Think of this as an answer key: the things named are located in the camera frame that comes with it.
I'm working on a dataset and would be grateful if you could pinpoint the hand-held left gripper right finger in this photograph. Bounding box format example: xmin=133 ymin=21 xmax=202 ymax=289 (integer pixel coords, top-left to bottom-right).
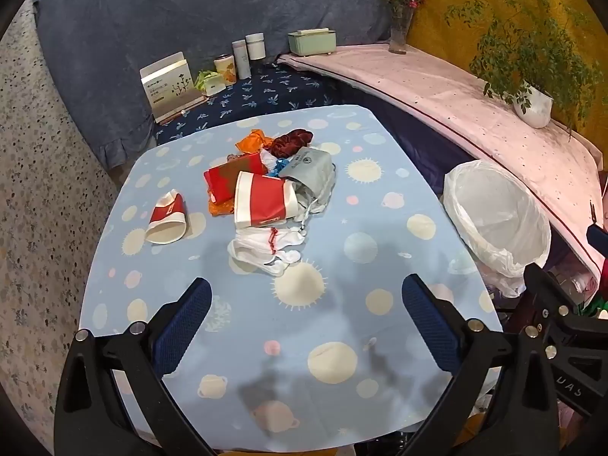
xmin=401 ymin=273 xmax=564 ymax=456

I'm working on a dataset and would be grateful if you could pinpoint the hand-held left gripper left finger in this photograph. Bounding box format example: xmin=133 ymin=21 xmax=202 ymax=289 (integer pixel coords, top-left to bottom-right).
xmin=54 ymin=277 xmax=229 ymax=456

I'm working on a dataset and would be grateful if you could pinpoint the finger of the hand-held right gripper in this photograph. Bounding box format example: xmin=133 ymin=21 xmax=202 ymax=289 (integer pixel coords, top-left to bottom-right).
xmin=522 ymin=263 xmax=583 ymax=343
xmin=586 ymin=199 xmax=608 ymax=250

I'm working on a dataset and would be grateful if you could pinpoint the bin with white plastic liner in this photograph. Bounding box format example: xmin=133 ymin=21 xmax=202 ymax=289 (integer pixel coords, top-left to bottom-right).
xmin=443 ymin=159 xmax=553 ymax=298

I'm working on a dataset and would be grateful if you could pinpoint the orange plastic bag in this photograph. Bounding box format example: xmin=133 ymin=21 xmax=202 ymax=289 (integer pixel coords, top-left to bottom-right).
xmin=206 ymin=189 xmax=238 ymax=218
xmin=236 ymin=129 xmax=276 ymax=154

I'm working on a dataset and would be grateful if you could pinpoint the white paper towel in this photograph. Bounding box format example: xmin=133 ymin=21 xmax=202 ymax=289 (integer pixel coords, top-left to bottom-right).
xmin=259 ymin=149 xmax=286 ymax=174

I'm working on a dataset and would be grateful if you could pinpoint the light blue planet-print tablecloth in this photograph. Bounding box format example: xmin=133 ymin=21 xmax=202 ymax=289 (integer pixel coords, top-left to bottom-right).
xmin=78 ymin=104 xmax=504 ymax=452

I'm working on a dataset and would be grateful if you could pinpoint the small red paper cup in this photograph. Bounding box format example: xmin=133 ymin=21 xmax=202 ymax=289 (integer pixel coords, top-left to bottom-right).
xmin=145 ymin=189 xmax=187 ymax=245

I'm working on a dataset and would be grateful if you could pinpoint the white plant pot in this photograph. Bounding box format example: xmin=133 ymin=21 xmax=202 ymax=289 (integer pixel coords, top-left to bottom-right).
xmin=513 ymin=81 xmax=554 ymax=129

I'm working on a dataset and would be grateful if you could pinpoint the large red paper cup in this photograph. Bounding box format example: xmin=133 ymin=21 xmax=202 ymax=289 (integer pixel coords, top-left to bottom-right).
xmin=234 ymin=171 xmax=299 ymax=229

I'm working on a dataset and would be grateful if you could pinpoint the red packet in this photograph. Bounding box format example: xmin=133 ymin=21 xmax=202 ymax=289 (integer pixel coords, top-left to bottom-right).
xmin=203 ymin=154 xmax=267 ymax=206

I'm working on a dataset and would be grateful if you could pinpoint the dark purple cloth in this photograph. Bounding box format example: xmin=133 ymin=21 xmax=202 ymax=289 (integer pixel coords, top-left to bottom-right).
xmin=332 ymin=81 xmax=594 ymax=271

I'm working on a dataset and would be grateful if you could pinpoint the grey pouch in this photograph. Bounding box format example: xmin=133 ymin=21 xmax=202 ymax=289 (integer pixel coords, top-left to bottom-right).
xmin=277 ymin=146 xmax=337 ymax=200

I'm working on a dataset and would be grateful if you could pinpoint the green leafy plant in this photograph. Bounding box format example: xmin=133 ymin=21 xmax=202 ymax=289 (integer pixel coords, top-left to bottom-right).
xmin=444 ymin=0 xmax=604 ymax=141

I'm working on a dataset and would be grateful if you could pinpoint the dark red velvet scrunchie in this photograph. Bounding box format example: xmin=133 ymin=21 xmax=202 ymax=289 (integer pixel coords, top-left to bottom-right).
xmin=271 ymin=128 xmax=314 ymax=157

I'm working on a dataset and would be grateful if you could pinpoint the pink cloth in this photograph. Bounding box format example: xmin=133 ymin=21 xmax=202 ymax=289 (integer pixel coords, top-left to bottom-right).
xmin=277 ymin=44 xmax=608 ymax=276

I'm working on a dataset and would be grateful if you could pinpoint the white flower-print gift box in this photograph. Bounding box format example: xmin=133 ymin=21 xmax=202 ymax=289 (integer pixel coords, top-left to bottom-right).
xmin=139 ymin=51 xmax=209 ymax=125

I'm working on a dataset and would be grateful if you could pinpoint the green tissue packet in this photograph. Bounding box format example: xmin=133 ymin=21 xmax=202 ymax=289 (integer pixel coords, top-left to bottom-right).
xmin=195 ymin=70 xmax=226 ymax=96

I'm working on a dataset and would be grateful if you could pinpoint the navy leaf-print cloth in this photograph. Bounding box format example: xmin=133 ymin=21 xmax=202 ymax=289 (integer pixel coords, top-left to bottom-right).
xmin=154 ymin=62 xmax=343 ymax=146

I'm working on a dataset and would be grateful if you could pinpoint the yellow printed can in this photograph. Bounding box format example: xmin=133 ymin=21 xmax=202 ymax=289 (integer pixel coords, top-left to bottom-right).
xmin=213 ymin=54 xmax=237 ymax=87

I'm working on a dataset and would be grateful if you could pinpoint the tall white bottle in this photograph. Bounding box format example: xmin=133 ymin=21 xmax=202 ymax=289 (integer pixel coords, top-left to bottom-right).
xmin=232 ymin=39 xmax=252 ymax=81

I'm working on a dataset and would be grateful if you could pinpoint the glass vase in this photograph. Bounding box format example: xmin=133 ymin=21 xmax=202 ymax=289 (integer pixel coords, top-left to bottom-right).
xmin=388 ymin=7 xmax=415 ymax=54

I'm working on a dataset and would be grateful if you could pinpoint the white jar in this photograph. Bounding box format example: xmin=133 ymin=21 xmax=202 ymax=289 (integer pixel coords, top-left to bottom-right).
xmin=245 ymin=32 xmax=266 ymax=61

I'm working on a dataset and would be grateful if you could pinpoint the pale green tissue box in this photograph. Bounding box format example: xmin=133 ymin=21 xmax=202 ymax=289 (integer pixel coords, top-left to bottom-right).
xmin=287 ymin=27 xmax=337 ymax=57

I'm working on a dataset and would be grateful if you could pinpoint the dark blue cloth cover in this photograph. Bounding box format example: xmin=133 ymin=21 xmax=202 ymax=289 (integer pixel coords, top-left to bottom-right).
xmin=31 ymin=0 xmax=419 ymax=169

